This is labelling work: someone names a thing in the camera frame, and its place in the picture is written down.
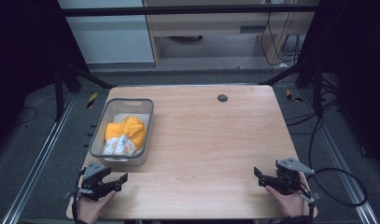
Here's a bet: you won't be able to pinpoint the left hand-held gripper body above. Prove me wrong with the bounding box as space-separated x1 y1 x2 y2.
63 160 113 202

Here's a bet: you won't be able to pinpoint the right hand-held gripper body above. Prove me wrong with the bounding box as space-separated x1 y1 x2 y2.
274 157 321 204

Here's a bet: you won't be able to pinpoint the person's right hand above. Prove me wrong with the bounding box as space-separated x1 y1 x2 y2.
264 185 305 218

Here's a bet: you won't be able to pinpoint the person's left hand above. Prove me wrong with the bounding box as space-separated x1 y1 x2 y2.
76 189 118 224

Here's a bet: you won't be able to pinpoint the orange and white cloth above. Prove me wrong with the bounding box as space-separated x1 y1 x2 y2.
102 116 148 157

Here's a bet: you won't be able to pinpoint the grey plastic basket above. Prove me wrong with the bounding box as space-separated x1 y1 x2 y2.
88 97 155 167

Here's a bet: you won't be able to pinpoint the yellow and black tape strip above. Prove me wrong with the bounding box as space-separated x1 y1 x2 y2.
285 89 303 104
86 91 99 109

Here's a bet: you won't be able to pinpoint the black metal stand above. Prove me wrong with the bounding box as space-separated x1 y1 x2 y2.
52 60 117 123
259 59 324 119

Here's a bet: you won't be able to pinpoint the white cabinet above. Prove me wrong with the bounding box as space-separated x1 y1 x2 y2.
57 0 156 64

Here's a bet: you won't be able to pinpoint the light wooden desk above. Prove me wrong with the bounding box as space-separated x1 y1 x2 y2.
142 0 319 68

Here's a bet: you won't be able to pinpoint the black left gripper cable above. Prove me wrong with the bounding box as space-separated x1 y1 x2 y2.
71 167 87 223

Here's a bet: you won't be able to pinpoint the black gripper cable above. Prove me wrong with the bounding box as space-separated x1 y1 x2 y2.
71 167 87 223
303 116 368 208

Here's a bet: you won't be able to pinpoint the aluminium floor rail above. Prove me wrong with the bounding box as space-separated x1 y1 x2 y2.
0 92 77 224
299 90 380 224

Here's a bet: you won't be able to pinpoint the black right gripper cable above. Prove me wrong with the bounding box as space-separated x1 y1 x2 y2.
303 116 368 208

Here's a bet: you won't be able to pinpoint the black floor cables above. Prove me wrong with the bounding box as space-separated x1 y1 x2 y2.
285 73 345 136

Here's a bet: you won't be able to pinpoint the black hanging desk cables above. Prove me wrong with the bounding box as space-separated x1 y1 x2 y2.
260 0 303 67

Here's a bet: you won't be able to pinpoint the black horizontal frame bar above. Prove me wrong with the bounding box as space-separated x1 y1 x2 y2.
55 3 319 18

